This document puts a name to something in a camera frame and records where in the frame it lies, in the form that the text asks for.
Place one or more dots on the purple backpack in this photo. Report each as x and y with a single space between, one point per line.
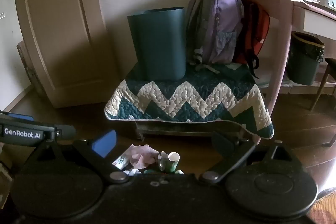
218 19

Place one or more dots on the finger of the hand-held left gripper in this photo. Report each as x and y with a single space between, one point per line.
21 117

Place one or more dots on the pink crumpled tissue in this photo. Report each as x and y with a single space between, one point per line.
143 157

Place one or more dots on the orange cloth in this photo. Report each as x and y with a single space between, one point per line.
326 209

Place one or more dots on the red backpack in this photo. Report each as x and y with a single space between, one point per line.
256 29

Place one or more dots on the teal white chevron quilt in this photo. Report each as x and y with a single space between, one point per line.
183 98

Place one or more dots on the teal trash bin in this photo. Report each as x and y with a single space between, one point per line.
157 43

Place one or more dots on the white desk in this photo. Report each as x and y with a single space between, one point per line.
315 22

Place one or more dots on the dark wooden board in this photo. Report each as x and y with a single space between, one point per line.
30 69

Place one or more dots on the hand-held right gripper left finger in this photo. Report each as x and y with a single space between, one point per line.
105 144

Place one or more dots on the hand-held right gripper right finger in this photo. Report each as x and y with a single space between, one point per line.
221 145

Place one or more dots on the cream door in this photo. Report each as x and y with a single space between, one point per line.
52 29

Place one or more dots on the white wall switch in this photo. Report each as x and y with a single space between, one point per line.
2 15

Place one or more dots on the white green snack wrapper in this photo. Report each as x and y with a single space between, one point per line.
120 161

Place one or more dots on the white crumpled paper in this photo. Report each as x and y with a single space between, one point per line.
132 171

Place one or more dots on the wooden stool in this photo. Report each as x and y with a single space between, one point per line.
319 92

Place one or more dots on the green bin with black liner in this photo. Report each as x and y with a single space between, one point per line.
302 64

